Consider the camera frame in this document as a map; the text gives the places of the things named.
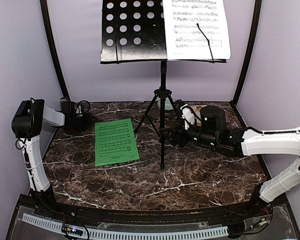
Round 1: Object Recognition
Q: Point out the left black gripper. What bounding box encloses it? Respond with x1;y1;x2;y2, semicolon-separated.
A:
70;112;96;132

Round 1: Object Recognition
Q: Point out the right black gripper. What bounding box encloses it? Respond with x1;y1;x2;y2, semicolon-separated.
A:
160;118;219;149

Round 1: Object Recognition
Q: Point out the green sheet music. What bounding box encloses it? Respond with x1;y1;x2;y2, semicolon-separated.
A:
94;118;140;167

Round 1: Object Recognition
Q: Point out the white sheet music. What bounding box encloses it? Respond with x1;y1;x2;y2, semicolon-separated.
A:
162;0;231;62

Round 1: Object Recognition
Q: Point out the black music stand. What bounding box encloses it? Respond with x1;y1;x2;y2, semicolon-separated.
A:
99;0;229;170

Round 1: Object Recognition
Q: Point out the brown wooden metronome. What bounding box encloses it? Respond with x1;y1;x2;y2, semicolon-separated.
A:
63;126;85;136

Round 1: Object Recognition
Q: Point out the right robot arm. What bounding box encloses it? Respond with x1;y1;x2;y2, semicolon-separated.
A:
160;104;300;217

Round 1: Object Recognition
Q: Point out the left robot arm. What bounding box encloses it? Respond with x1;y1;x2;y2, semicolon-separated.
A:
11;97;94;196

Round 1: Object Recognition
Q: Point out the green ceramic bowl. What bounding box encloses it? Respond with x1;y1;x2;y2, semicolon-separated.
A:
164;98;175;115

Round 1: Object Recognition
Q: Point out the floral square plate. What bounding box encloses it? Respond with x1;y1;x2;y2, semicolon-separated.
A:
190;105;207;112

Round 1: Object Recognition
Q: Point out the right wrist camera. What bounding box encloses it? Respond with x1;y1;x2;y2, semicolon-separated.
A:
173;99;197;130

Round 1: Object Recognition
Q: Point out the black front rail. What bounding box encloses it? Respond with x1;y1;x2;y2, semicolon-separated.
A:
57;201;261;227

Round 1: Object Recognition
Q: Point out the white slotted cable duct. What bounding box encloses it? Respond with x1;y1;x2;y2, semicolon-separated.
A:
21;213;229;240

